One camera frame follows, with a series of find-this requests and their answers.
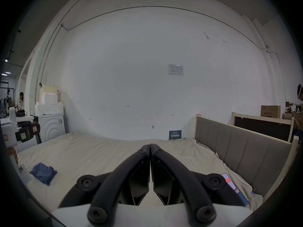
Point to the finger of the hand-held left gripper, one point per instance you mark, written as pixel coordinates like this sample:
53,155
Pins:
26,132

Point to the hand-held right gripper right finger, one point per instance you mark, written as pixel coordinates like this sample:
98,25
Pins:
189,193

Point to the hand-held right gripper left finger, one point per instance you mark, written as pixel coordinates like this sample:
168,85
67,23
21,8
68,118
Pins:
111,193

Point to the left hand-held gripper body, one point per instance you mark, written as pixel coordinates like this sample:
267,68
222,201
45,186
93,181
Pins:
9,133

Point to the person's left hand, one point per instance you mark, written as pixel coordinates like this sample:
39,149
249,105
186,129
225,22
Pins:
12,155

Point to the white table with black bag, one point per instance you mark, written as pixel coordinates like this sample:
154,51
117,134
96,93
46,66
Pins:
22,118

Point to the bed with beige sheet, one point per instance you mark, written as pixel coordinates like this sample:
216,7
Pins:
99,157

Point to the dark blue garment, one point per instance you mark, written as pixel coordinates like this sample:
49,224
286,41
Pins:
43,173

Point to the dark blue sign card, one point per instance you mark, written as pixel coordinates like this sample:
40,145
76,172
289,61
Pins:
175,135

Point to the grey padded headboard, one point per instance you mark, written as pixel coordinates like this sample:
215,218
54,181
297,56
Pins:
241,150

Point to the brown carton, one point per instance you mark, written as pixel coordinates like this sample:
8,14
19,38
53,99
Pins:
270,111

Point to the white paper sheet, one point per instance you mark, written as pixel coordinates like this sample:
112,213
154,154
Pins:
175,69

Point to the black-panelled bed frame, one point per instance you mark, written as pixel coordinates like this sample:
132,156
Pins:
262,128

